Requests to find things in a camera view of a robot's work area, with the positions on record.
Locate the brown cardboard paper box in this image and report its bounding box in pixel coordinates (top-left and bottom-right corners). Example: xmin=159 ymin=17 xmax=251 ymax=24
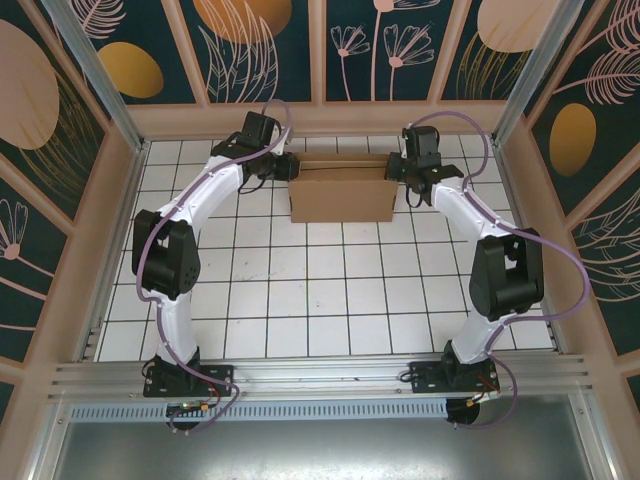
xmin=287 ymin=152 xmax=401 ymax=225

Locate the yellow power connector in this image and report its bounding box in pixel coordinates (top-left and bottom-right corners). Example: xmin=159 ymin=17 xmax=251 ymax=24
xmin=467 ymin=388 xmax=501 ymax=407

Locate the small green circuit board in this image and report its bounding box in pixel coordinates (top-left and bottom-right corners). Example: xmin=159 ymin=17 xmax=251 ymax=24
xmin=166 ymin=399 xmax=214 ymax=417

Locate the grey sheet metal panel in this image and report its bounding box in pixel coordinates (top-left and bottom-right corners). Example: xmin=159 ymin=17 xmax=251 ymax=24
xmin=27 ymin=392 xmax=619 ymax=480

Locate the thin black left camera cable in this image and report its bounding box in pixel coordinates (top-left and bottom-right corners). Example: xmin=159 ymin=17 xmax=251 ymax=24
xmin=237 ymin=173 xmax=267 ymax=195

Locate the aluminium frame post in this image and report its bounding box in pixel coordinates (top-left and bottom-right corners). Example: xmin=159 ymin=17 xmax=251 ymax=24
xmin=39 ymin=0 xmax=149 ymax=154
xmin=490 ymin=0 xmax=585 ymax=147

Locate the aluminium side rail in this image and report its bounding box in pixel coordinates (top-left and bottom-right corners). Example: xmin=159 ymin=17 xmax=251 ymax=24
xmin=74 ymin=139 xmax=149 ymax=362

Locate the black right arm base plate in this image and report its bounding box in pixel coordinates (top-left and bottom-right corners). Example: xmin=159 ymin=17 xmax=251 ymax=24
xmin=407 ymin=359 xmax=501 ymax=396

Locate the aluminium mounting rail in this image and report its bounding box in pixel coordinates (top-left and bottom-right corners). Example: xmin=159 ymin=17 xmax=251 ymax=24
xmin=47 ymin=354 xmax=596 ymax=401

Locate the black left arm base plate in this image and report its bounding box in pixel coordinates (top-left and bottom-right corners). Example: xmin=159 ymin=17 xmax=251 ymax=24
xmin=143 ymin=363 xmax=236 ymax=399

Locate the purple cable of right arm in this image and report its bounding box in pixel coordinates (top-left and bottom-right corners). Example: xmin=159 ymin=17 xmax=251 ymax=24
xmin=409 ymin=110 xmax=592 ymax=431

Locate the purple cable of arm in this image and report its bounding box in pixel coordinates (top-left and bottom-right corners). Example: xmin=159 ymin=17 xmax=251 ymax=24
xmin=409 ymin=110 xmax=592 ymax=431
xmin=137 ymin=98 xmax=294 ymax=435

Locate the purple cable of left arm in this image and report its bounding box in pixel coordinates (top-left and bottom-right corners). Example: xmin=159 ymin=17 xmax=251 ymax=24
xmin=137 ymin=98 xmax=294 ymax=435

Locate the grey slotted cable duct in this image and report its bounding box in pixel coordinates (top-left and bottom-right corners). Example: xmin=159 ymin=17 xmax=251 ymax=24
xmin=68 ymin=398 xmax=450 ymax=422

